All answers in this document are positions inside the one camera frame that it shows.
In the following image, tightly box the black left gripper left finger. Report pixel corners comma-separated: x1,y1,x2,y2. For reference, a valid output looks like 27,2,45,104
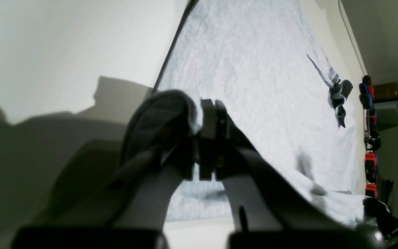
33,90,196,229

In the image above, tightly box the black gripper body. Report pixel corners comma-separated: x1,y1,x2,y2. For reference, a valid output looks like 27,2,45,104
358,197,398,249

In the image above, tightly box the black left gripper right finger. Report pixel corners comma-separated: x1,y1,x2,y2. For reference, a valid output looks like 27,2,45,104
199,99,345,232

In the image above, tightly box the blue red bar clamp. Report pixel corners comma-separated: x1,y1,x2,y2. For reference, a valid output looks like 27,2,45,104
359,75,374,109
364,108,382,151
364,153,379,199

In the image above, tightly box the grey T-shirt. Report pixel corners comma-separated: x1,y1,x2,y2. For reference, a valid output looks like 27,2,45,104
157,0,366,228

